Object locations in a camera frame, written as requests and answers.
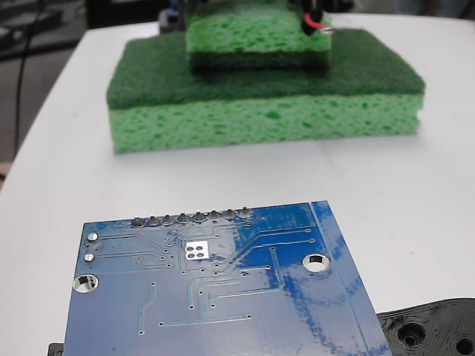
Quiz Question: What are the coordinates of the blue printed circuit board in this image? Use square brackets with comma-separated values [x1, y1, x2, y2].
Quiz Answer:
[62, 200, 393, 356]

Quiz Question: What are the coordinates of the small green scouring sponge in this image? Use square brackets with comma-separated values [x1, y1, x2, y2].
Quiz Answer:
[185, 0, 333, 73]

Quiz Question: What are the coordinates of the large green scouring sponge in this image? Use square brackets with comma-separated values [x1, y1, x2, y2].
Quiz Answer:
[105, 28, 427, 156]

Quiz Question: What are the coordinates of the black and blue clamp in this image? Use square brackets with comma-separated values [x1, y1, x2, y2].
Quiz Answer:
[158, 0, 189, 35]

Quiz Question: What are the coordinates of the thin black cable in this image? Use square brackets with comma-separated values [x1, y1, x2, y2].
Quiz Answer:
[13, 0, 45, 153]

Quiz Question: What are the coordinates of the black plastic mount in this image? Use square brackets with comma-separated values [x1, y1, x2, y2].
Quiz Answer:
[47, 296, 475, 356]

